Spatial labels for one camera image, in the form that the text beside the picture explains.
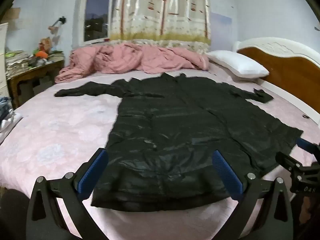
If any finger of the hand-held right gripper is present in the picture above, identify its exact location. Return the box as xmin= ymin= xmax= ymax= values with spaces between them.
xmin=275 ymin=152 xmax=304 ymax=175
xmin=296 ymin=137 xmax=320 ymax=156

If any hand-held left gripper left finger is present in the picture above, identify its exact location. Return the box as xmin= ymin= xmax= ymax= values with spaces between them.
xmin=26 ymin=147 xmax=109 ymax=240

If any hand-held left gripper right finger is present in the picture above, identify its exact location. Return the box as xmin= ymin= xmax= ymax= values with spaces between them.
xmin=212 ymin=150 xmax=293 ymax=240

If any black long coat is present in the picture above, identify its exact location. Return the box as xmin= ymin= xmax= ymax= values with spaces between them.
xmin=54 ymin=72 xmax=303 ymax=212

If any pile of clothes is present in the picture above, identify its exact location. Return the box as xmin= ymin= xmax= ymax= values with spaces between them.
xmin=0 ymin=96 xmax=23 ymax=133

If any person's right hand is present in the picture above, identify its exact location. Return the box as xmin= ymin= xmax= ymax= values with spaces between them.
xmin=300 ymin=197 xmax=316 ymax=225

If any bed with pink sheet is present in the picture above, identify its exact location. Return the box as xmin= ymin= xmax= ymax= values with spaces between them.
xmin=0 ymin=62 xmax=320 ymax=240

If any white and wooden headboard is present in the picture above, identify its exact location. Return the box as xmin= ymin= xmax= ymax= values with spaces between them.
xmin=232 ymin=38 xmax=320 ymax=130

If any white pillow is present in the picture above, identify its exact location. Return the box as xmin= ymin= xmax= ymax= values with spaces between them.
xmin=207 ymin=50 xmax=270 ymax=78

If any wooden side table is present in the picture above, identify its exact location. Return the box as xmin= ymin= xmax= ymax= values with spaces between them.
xmin=7 ymin=59 xmax=65 ymax=108

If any pink checked quilt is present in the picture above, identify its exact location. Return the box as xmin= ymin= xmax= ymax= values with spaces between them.
xmin=55 ymin=42 xmax=210 ymax=83

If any orange plush toy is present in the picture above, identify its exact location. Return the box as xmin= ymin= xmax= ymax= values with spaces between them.
xmin=32 ymin=37 xmax=54 ymax=66

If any stack of papers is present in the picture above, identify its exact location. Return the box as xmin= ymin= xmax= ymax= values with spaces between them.
xmin=5 ymin=51 xmax=33 ymax=77

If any white cabinet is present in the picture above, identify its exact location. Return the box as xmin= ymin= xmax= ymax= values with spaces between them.
xmin=0 ymin=22 xmax=9 ymax=98

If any white framed window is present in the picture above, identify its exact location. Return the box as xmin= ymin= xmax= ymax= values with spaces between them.
xmin=79 ymin=0 xmax=120 ymax=46

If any tree print curtain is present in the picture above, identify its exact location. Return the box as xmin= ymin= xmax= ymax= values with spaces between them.
xmin=108 ymin=0 xmax=212 ymax=53

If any wall lamp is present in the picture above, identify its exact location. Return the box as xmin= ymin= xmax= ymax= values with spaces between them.
xmin=48 ymin=16 xmax=67 ymax=34

